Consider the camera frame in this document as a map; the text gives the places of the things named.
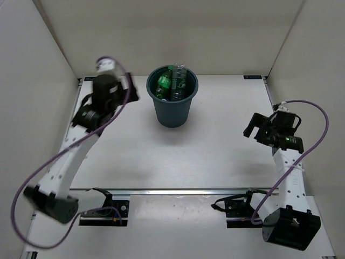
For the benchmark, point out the aluminium table rail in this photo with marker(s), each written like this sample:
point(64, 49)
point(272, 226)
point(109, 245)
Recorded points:
point(178, 192)

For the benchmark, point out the right black table label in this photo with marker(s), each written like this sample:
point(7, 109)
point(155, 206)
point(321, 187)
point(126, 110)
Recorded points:
point(252, 77)

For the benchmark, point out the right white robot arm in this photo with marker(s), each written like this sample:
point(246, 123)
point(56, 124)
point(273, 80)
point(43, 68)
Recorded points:
point(285, 217)

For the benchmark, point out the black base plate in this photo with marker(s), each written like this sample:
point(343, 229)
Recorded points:
point(108, 217)
point(238, 215)

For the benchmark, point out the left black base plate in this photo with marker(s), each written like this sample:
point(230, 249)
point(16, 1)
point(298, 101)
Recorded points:
point(108, 217)

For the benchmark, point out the green label clear bottle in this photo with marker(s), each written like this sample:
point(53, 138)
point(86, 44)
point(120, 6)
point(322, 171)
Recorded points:
point(178, 82)

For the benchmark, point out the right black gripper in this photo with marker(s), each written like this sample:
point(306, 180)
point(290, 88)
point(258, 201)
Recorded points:
point(258, 121)

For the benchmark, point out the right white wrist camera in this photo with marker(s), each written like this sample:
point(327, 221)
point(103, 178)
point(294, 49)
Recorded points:
point(280, 107)

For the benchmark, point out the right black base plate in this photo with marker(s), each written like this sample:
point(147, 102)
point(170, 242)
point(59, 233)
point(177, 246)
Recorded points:
point(238, 215)

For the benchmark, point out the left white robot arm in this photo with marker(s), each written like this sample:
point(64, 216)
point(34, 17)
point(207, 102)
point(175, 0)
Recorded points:
point(51, 195)

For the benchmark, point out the green soda bottle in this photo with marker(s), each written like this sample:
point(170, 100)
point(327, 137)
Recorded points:
point(164, 84)

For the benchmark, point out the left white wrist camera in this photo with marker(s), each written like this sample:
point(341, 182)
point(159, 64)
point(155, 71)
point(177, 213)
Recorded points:
point(106, 66)

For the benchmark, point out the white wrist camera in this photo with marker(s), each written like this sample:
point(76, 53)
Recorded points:
point(106, 66)
point(280, 107)

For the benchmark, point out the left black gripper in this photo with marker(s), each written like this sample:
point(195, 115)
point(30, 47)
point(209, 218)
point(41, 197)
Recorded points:
point(132, 96)

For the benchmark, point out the dark green plastic bin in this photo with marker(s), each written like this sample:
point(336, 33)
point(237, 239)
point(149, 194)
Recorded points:
point(172, 114)

